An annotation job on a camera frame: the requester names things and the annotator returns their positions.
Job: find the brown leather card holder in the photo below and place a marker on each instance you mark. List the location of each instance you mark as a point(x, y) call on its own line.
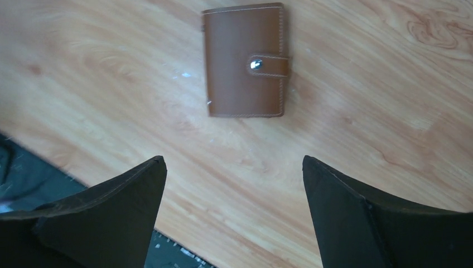
point(246, 60)

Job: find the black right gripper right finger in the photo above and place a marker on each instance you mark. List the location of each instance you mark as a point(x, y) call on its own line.
point(358, 225)

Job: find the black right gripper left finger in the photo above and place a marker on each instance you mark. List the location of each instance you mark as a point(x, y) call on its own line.
point(107, 225)

